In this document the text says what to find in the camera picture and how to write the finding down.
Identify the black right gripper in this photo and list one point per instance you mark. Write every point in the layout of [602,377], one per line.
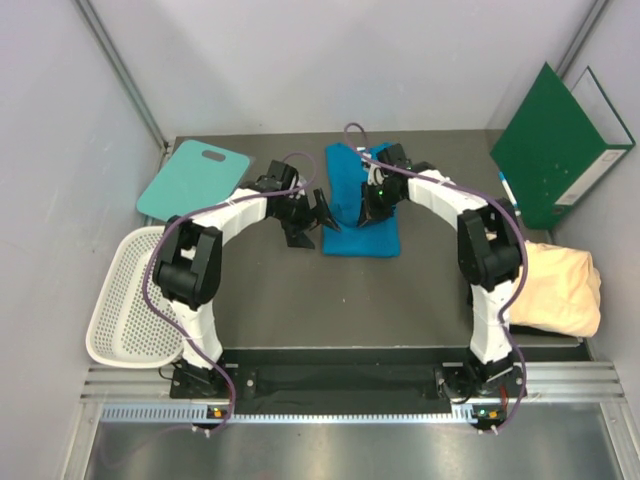
[369,210]

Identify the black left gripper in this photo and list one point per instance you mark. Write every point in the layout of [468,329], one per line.
[310,218]

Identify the blue t shirt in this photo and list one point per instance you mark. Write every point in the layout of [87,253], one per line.
[346,174]

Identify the cream t shirt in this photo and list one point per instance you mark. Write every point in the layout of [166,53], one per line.
[561,293]

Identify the black t shirt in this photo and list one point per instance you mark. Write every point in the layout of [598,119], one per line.
[535,332]

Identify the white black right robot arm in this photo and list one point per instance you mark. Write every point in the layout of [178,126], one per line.
[489,253]

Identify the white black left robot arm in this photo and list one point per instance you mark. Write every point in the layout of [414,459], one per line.
[186,265]

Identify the teal cutting board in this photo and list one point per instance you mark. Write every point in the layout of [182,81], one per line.
[197,175]

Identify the white blue marker pen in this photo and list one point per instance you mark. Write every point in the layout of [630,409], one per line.
[509,193]

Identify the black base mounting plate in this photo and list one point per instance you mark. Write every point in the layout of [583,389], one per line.
[348,388]

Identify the white perforated plastic basket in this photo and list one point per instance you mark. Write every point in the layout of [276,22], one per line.
[123,331]

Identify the green lever arch binder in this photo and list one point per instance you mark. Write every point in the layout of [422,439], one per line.
[559,144]

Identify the grey slotted cable duct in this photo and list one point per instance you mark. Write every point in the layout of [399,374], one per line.
[207,414]

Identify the aluminium frame rail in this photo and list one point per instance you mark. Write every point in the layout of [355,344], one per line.
[106,44]

